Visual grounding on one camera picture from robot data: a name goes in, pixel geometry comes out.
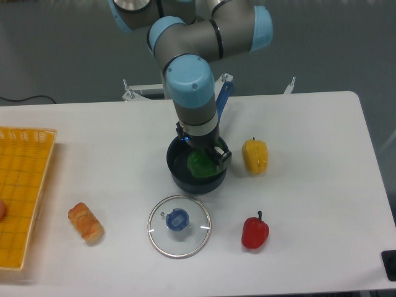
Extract black table socket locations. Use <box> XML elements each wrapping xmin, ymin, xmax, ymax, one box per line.
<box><xmin>381</xmin><ymin>250</ymin><xmax>396</xmax><ymax>282</ymax></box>

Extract brown bread roll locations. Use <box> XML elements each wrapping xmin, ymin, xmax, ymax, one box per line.
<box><xmin>68</xmin><ymin>202</ymin><xmax>105</xmax><ymax>244</ymax></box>

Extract red bell pepper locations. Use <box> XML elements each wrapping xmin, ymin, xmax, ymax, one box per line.
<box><xmin>241</xmin><ymin>210</ymin><xmax>270</xmax><ymax>249</ymax></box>

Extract black floor cable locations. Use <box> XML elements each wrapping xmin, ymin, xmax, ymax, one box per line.
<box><xmin>0</xmin><ymin>95</ymin><xmax>56</xmax><ymax>104</ymax></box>

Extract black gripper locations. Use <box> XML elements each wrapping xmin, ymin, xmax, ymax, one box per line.
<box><xmin>176</xmin><ymin>121</ymin><xmax>232</xmax><ymax>172</ymax></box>

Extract yellow bell pepper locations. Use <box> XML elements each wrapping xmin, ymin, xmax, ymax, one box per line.
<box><xmin>242</xmin><ymin>137</ymin><xmax>268</xmax><ymax>175</ymax></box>

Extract dark blue pot with handle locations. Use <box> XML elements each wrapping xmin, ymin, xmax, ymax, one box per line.
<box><xmin>166</xmin><ymin>80</ymin><xmax>229</xmax><ymax>194</ymax></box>

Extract orange round fruit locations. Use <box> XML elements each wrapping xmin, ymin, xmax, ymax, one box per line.
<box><xmin>0</xmin><ymin>199</ymin><xmax>7</xmax><ymax>220</ymax></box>

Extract green bell pepper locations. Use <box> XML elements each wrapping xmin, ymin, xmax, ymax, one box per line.
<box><xmin>187</xmin><ymin>148</ymin><xmax>225</xmax><ymax>178</ymax></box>

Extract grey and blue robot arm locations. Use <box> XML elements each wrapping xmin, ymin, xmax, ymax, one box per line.
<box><xmin>109</xmin><ymin>1</ymin><xmax>273</xmax><ymax>173</ymax></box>

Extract yellow wicker basket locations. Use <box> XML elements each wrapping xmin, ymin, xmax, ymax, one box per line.
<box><xmin>1</xmin><ymin>126</ymin><xmax>57</xmax><ymax>271</ymax></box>

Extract glass lid with blue knob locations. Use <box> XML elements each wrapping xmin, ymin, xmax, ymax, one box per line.
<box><xmin>147</xmin><ymin>195</ymin><xmax>212</xmax><ymax>259</ymax></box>

